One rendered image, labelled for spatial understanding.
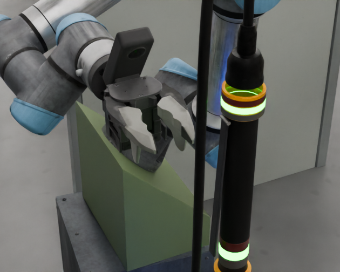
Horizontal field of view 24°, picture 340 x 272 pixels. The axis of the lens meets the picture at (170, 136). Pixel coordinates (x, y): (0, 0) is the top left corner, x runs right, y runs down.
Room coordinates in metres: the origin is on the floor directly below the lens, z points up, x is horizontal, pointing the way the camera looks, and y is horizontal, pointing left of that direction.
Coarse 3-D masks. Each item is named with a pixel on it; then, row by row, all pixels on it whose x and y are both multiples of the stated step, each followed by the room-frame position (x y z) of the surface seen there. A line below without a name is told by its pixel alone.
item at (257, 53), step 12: (240, 36) 0.64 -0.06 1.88; (252, 36) 0.64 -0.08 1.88; (240, 48) 0.64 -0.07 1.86; (252, 48) 0.64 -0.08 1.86; (228, 60) 0.65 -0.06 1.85; (240, 60) 0.64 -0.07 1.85; (252, 60) 0.64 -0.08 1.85; (228, 72) 0.64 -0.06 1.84; (240, 72) 0.63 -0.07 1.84; (252, 72) 0.63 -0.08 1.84; (228, 84) 0.64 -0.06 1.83; (240, 84) 0.63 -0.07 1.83; (252, 84) 0.63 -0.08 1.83
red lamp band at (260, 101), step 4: (224, 96) 0.64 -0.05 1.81; (264, 96) 0.64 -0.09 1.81; (224, 100) 0.64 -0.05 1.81; (228, 100) 0.64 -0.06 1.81; (232, 100) 0.63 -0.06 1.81; (256, 100) 0.63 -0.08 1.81; (260, 100) 0.63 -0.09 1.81; (232, 104) 0.63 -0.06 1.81; (236, 104) 0.63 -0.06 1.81; (240, 104) 0.63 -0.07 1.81; (244, 104) 0.63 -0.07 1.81; (248, 104) 0.63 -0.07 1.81; (252, 104) 0.63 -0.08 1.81; (256, 104) 0.63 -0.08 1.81
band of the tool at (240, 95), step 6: (222, 84) 0.66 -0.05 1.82; (264, 84) 0.66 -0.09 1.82; (222, 90) 0.65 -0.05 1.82; (228, 90) 0.67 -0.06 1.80; (234, 90) 0.67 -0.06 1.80; (240, 90) 0.67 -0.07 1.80; (246, 90) 0.67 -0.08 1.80; (252, 90) 0.67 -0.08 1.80; (258, 90) 0.66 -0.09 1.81; (264, 90) 0.64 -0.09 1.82; (228, 96) 0.64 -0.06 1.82; (234, 96) 0.63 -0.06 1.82; (240, 96) 0.67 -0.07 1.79; (246, 96) 0.67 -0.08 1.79; (252, 96) 0.67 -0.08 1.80; (258, 96) 0.63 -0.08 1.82; (240, 114) 0.63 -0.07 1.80; (246, 114) 0.63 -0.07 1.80; (252, 114) 0.63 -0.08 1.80; (252, 120) 0.63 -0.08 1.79
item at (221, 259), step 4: (220, 256) 0.64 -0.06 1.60; (220, 260) 0.64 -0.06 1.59; (224, 260) 0.64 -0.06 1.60; (244, 260) 0.64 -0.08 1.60; (224, 264) 0.64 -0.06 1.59; (228, 264) 0.64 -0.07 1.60; (232, 264) 0.63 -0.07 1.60; (236, 264) 0.63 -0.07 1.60; (240, 264) 0.64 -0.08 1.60; (244, 264) 0.64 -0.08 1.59; (232, 268) 0.63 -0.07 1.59; (236, 268) 0.63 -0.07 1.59
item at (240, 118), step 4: (264, 108) 0.65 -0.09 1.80; (224, 112) 0.64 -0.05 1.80; (228, 112) 0.63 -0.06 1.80; (260, 112) 0.64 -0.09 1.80; (228, 116) 0.63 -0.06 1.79; (232, 116) 0.63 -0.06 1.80; (236, 116) 0.63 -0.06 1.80; (240, 116) 0.63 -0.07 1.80; (244, 116) 0.63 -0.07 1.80; (248, 116) 0.63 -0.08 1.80; (252, 116) 0.63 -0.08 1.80; (256, 116) 0.63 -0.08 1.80; (260, 116) 0.64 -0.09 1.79; (236, 120) 0.63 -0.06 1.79; (240, 120) 0.63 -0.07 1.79; (244, 120) 0.63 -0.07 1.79; (248, 120) 0.63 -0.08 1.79
